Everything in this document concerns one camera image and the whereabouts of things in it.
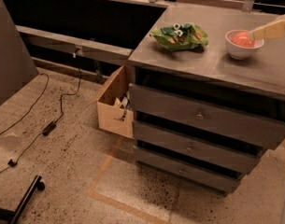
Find grey drawer cabinet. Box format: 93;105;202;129
129;4;285;183

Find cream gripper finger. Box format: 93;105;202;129
249;20;285;40

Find red apple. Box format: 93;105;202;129
231;32;255;48

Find grey drawer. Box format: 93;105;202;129
129;84;285;149
133;121;261;174
134;146;239;193

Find black power cable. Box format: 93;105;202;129
0;49;84;175

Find middle grey drawer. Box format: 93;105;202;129
133;121;261;174

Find cardboard box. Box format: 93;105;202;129
95;66;134;138

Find top grey drawer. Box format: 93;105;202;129
129;84;285;149

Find bottom grey drawer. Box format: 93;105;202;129
134;146;239;193

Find green chip bag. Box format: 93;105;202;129
150;23;208;51

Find items inside cardboard box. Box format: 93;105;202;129
113;91;130;121

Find grey metal rail shelf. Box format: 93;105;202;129
16;25;132;65

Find black chair base leg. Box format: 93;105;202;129
0;175;45;224

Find white bowl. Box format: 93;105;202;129
225;30;264;60

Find black power adapter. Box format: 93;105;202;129
42;121;56;136

